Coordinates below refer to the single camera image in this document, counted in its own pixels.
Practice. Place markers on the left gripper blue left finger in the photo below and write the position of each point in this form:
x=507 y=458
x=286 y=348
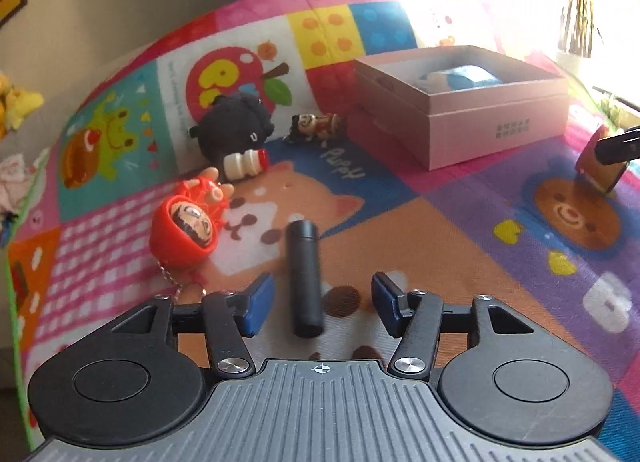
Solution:
x=231 y=317

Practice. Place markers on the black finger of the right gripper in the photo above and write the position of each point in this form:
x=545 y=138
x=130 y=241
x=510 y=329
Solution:
x=620 y=148

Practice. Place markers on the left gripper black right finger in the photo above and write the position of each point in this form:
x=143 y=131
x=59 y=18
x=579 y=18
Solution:
x=414 y=318

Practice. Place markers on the red hooded doll figure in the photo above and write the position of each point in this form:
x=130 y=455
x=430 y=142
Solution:
x=186 y=225

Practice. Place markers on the black cylinder tube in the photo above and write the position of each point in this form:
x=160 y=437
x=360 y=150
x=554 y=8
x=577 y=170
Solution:
x=304 y=278

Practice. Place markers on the small white red bottle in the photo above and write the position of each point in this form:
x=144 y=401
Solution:
x=240 y=165

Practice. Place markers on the blue cotton pad pack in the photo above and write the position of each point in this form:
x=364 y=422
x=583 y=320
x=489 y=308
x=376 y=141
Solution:
x=459 y=78

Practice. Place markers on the black plush toy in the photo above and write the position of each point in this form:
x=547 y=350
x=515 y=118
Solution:
x=233 y=124

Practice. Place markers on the small grinning keychain figure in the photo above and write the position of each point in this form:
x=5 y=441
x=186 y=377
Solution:
x=306 y=128

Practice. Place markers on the pink cardboard box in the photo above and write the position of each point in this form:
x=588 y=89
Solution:
x=531 y=104

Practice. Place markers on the colourful cartoon play mat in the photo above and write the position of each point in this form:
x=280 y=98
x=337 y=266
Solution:
x=79 y=256

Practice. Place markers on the pink white crumpled cloth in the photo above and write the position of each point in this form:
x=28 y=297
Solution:
x=16 y=177

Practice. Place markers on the yellow banana plush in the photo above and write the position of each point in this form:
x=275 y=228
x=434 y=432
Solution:
x=16 y=105

